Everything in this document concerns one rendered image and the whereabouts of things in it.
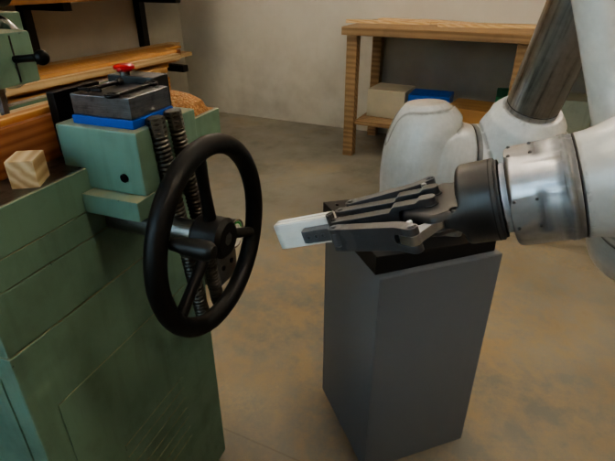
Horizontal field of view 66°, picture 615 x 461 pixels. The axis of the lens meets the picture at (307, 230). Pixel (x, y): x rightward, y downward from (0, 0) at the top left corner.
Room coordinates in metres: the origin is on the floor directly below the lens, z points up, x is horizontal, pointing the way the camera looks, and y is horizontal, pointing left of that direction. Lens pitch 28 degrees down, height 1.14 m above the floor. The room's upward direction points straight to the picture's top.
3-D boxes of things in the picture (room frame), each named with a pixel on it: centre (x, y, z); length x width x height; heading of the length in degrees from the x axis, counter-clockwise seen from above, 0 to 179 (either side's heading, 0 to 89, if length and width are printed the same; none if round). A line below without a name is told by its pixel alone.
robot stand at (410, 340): (0.99, -0.24, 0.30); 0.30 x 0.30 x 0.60; 20
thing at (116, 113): (0.69, 0.25, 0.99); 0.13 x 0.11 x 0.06; 160
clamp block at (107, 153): (0.68, 0.26, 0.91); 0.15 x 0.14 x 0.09; 160
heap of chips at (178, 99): (0.95, 0.27, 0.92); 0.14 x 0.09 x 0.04; 70
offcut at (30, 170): (0.58, 0.36, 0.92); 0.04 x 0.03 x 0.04; 10
